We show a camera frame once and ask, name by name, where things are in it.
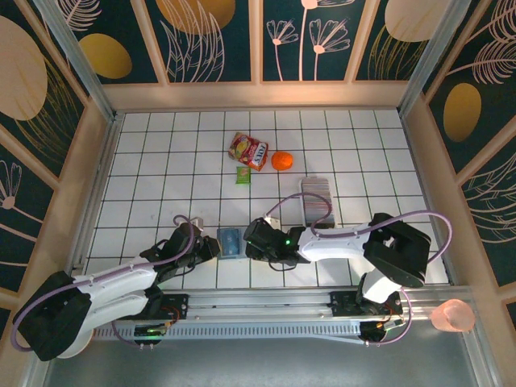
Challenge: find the blue credit card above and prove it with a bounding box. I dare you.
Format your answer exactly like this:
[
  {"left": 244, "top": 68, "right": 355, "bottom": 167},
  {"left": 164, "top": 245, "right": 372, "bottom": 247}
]
[{"left": 221, "top": 229, "right": 243, "bottom": 256}]

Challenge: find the blue cloth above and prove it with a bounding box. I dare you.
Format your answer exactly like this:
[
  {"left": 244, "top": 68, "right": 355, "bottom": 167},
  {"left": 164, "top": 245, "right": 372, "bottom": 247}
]
[{"left": 216, "top": 227, "right": 246, "bottom": 260}]

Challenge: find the white rack of cards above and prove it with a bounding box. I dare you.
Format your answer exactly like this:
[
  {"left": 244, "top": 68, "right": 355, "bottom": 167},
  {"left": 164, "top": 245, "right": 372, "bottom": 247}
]
[{"left": 299, "top": 176, "right": 337, "bottom": 227}]

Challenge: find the orange fruit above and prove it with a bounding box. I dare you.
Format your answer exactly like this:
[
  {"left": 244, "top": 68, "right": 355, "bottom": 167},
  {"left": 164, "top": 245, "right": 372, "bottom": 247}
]
[{"left": 270, "top": 150, "right": 294, "bottom": 172}]

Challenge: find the black controller board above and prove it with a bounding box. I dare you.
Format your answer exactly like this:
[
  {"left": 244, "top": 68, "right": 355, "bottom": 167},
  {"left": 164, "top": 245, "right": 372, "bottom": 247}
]
[
  {"left": 360, "top": 316, "right": 406, "bottom": 347},
  {"left": 133, "top": 322, "right": 167, "bottom": 348}
]

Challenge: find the red orange snack bag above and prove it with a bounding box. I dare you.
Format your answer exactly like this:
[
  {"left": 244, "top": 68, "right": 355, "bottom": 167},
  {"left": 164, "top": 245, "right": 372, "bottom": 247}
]
[{"left": 227, "top": 131, "right": 269, "bottom": 172}]

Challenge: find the pink plastic cup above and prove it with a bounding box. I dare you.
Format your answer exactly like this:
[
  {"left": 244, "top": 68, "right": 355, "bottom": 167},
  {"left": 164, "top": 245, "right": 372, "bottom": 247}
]
[{"left": 429, "top": 298, "right": 476, "bottom": 334}]

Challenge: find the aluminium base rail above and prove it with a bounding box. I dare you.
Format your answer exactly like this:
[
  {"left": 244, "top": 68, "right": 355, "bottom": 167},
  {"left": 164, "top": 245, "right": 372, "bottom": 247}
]
[{"left": 90, "top": 285, "right": 479, "bottom": 323}]

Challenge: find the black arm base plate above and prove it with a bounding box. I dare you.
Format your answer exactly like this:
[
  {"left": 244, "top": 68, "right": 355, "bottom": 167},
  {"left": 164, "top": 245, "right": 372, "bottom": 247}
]
[
  {"left": 329, "top": 290, "right": 404, "bottom": 319},
  {"left": 115, "top": 293, "right": 190, "bottom": 323}
]

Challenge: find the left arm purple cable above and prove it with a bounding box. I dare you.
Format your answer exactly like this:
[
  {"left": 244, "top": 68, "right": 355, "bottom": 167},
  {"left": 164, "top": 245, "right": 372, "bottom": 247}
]
[{"left": 10, "top": 214, "right": 197, "bottom": 352}]

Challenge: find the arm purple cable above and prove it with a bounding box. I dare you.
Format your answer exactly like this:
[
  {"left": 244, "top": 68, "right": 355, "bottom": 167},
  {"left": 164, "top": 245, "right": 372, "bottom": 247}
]
[
  {"left": 10, "top": 214, "right": 197, "bottom": 352},
  {"left": 266, "top": 192, "right": 452, "bottom": 347}
]

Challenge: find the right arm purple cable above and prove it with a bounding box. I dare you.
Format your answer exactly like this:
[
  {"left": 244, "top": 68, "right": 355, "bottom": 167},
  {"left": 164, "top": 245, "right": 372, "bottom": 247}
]
[{"left": 266, "top": 192, "right": 452, "bottom": 347}]

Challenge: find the white slotted cable duct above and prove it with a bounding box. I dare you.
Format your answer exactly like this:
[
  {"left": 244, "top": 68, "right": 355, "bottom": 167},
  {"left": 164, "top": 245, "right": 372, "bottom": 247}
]
[{"left": 92, "top": 324, "right": 364, "bottom": 342}]

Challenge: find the aluminium frame post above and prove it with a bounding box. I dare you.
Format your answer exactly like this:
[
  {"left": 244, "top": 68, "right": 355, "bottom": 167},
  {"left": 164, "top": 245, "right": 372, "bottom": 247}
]
[
  {"left": 397, "top": 0, "right": 475, "bottom": 118},
  {"left": 31, "top": 0, "right": 119, "bottom": 122}
]

